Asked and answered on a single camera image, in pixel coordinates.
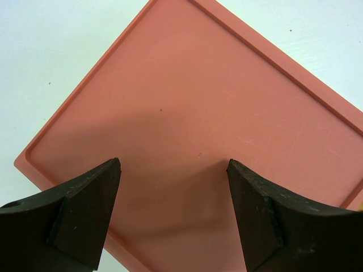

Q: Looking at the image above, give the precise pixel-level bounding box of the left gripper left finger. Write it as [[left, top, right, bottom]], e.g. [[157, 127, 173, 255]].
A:
[[1, 158, 121, 271]]

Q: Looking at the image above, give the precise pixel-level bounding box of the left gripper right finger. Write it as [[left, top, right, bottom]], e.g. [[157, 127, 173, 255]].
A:
[[227, 159, 362, 271]]

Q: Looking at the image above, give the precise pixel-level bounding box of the red top drawer unit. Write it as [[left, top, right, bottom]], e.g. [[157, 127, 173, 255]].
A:
[[14, 1, 362, 271]]

